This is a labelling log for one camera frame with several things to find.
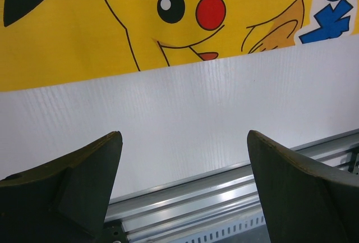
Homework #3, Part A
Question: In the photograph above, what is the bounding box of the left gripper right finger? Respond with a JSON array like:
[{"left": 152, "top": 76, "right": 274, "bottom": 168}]
[{"left": 247, "top": 130, "right": 358, "bottom": 242}]

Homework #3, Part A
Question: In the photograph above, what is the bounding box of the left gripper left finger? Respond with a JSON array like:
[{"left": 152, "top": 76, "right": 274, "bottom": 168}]
[{"left": 1, "top": 131, "right": 123, "bottom": 242}]

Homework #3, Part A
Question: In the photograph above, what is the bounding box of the yellow Pikachu placemat cloth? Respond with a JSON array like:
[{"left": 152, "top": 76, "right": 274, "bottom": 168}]
[{"left": 1, "top": 0, "right": 358, "bottom": 91}]

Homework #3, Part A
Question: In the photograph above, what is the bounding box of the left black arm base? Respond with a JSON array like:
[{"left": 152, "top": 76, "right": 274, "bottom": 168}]
[{"left": 95, "top": 222, "right": 128, "bottom": 243}]

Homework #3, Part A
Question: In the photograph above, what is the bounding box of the perforated grey cable duct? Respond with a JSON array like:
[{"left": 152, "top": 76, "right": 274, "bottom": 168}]
[{"left": 148, "top": 214, "right": 267, "bottom": 243}]

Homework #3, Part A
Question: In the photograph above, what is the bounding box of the aluminium mounting rail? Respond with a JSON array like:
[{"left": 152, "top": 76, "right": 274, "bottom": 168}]
[{"left": 105, "top": 130, "right": 358, "bottom": 242}]

